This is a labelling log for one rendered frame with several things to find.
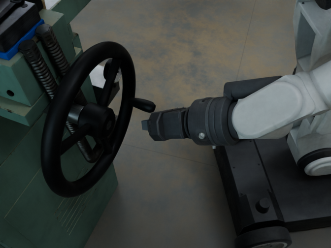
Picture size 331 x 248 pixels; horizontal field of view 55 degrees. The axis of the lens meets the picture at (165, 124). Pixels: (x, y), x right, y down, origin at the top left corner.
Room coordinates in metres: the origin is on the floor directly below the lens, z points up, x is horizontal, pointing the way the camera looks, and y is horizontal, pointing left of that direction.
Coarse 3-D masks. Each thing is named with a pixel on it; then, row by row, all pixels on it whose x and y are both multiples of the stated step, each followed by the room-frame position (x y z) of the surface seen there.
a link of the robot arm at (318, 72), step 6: (324, 66) 0.34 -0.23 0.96; (330, 66) 0.33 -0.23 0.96; (318, 72) 0.33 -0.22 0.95; (324, 72) 0.33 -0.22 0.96; (330, 72) 0.32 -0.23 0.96; (318, 78) 0.32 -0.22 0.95; (324, 78) 0.32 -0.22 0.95; (330, 78) 0.31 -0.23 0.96; (318, 84) 0.31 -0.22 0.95; (324, 84) 0.31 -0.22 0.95; (330, 84) 0.31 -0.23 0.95; (324, 90) 0.30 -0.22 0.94; (330, 90) 0.30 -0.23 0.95; (330, 96) 0.30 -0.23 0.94; (330, 102) 0.29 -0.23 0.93
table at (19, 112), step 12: (48, 0) 0.59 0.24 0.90; (60, 0) 0.60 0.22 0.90; (72, 0) 0.63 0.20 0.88; (84, 0) 0.66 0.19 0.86; (60, 12) 0.58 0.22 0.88; (72, 12) 0.62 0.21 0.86; (72, 60) 0.45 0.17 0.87; (0, 96) 0.36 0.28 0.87; (0, 108) 0.33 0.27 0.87; (12, 108) 0.33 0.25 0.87; (24, 108) 0.33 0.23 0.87; (36, 108) 0.34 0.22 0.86; (12, 120) 0.33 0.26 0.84; (24, 120) 0.32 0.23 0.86
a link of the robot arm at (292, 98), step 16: (288, 80) 0.32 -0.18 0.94; (304, 80) 0.32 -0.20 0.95; (256, 96) 0.32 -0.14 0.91; (272, 96) 0.31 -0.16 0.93; (288, 96) 0.30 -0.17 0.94; (304, 96) 0.30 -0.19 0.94; (320, 96) 0.30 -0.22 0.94; (240, 112) 0.31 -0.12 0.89; (256, 112) 0.30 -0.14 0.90; (272, 112) 0.29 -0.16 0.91; (288, 112) 0.28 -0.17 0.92; (304, 112) 0.28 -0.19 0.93; (320, 112) 0.29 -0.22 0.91; (240, 128) 0.29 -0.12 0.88; (256, 128) 0.28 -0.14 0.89; (272, 128) 0.27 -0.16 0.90
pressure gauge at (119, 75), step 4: (108, 60) 0.65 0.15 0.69; (108, 64) 0.63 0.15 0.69; (104, 68) 0.62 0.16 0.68; (108, 68) 0.62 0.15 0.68; (104, 72) 0.62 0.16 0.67; (120, 72) 0.65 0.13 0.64; (104, 76) 0.62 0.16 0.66; (116, 76) 0.63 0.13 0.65; (120, 76) 0.64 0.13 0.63; (116, 80) 0.62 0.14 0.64
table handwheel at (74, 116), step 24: (96, 48) 0.39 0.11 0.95; (120, 48) 0.43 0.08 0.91; (72, 72) 0.33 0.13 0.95; (72, 96) 0.30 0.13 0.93; (48, 120) 0.27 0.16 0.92; (72, 120) 0.35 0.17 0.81; (96, 120) 0.33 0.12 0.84; (120, 120) 0.42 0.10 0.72; (48, 144) 0.24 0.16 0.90; (72, 144) 0.28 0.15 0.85; (120, 144) 0.38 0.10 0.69; (48, 168) 0.23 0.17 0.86; (96, 168) 0.31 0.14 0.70; (72, 192) 0.23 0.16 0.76
